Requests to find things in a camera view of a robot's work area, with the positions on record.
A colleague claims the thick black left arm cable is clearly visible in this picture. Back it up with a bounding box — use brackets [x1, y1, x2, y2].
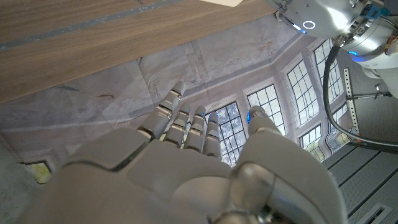
[322, 45, 398, 155]

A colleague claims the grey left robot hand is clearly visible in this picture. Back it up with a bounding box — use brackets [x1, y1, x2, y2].
[266, 0, 398, 62]

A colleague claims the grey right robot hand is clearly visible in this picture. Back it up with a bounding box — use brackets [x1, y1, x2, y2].
[18, 81, 349, 224]

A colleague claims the printed window backdrop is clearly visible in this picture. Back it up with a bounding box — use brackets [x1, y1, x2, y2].
[0, 14, 358, 185]

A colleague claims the perforated metal strut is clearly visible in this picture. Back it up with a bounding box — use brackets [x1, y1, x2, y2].
[343, 67, 362, 139]

